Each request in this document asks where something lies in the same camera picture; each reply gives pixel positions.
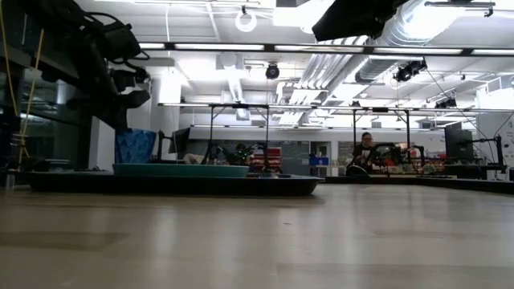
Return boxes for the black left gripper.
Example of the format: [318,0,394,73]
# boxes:
[66,22,152,129]

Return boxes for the blue translucent cup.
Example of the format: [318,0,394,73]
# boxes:
[115,128,157,165]

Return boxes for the teal plate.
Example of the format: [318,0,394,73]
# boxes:
[112,162,251,178]

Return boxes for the black plastic tray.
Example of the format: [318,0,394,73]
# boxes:
[23,171,325,197]

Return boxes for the black computer monitor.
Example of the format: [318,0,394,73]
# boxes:
[156,127,192,161]
[444,122,505,165]

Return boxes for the black background robot station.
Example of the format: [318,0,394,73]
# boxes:
[353,107,426,174]
[200,103,278,174]

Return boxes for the red storage bins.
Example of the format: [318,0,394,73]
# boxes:
[248,147,282,172]

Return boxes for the overhead light bar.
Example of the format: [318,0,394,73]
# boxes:
[138,42,514,57]

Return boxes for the yellow cord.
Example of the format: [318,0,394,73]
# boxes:
[0,2,45,161]

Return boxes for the black ceiling dome camera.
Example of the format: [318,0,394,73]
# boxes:
[264,62,281,80]

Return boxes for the black ceiling camera rig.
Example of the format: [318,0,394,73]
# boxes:
[392,59,429,83]

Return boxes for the silver ventilation duct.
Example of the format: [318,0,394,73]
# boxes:
[324,0,463,83]

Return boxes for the black aluminium table frame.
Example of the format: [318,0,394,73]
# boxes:
[320,175,514,196]

